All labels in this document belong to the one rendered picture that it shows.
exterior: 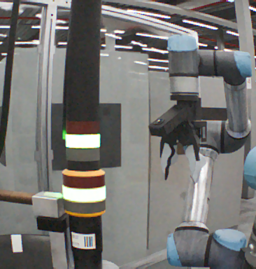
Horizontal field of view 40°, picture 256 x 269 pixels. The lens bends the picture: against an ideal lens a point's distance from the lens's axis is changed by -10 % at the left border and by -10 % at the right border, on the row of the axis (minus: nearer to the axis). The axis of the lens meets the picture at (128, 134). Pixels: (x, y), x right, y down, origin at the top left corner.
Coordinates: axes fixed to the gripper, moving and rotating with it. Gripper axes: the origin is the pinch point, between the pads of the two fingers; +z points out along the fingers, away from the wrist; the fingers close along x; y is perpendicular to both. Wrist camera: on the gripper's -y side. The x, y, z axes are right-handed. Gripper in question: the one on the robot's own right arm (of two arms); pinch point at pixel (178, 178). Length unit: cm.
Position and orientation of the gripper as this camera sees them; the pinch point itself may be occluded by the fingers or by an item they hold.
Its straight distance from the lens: 93.9
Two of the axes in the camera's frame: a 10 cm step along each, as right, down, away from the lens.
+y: 6.9, -0.4, 7.2
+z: 0.0, 10.0, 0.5
